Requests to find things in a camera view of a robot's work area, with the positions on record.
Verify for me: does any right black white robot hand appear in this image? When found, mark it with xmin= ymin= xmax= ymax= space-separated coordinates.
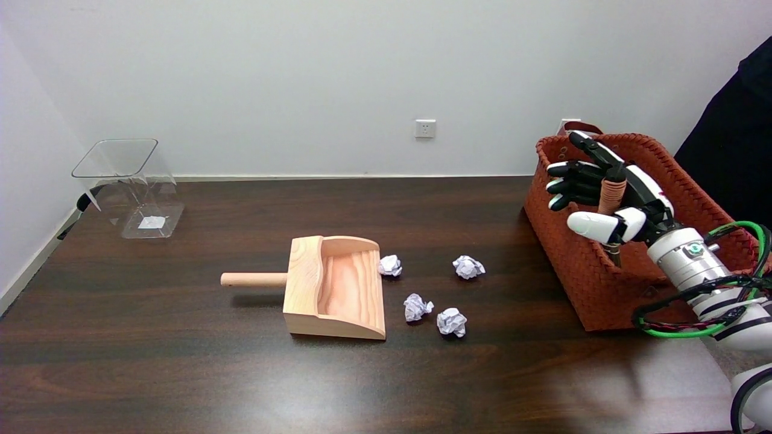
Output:
xmin=546 ymin=131 xmax=675 ymax=245

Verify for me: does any clear plastic bin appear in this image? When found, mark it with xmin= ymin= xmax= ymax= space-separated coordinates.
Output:
xmin=71 ymin=139 xmax=185 ymax=240

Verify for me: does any green cable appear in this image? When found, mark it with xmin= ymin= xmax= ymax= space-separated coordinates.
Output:
xmin=636 ymin=221 xmax=772 ymax=339

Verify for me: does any red-brown woven basket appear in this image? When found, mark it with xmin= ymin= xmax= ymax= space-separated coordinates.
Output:
xmin=523 ymin=121 xmax=765 ymax=332

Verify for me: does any thin black cable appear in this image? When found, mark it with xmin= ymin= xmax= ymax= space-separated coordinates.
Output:
xmin=631 ymin=226 xmax=772 ymax=332

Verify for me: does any black garment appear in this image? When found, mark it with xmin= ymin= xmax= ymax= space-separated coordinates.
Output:
xmin=674 ymin=36 xmax=772 ymax=228

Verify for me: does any thick black cable loop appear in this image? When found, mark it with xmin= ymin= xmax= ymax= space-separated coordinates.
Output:
xmin=730 ymin=365 xmax=772 ymax=432

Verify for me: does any straw hand broom orange handle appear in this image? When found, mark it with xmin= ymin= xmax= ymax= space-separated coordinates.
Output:
xmin=597 ymin=175 xmax=628 ymax=269

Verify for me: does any wooden dustpan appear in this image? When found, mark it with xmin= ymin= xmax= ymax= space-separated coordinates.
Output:
xmin=220 ymin=235 xmax=387 ymax=341

